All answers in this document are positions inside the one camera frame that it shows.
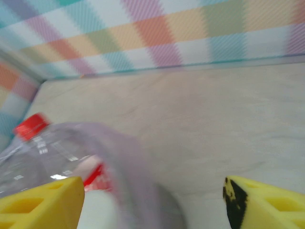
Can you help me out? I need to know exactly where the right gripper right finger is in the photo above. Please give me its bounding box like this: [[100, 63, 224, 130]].
[[223, 176, 305, 229]]

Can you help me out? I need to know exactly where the clear bottle white label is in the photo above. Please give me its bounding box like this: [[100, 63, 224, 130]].
[[78, 189, 120, 229]]

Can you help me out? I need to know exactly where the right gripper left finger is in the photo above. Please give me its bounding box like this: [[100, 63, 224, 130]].
[[0, 176, 85, 229]]

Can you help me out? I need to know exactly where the water bottle red green label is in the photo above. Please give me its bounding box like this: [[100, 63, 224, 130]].
[[0, 113, 112, 198]]

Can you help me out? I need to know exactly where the mesh bin with pink bag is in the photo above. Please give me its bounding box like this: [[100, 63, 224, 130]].
[[54, 121, 189, 229]]

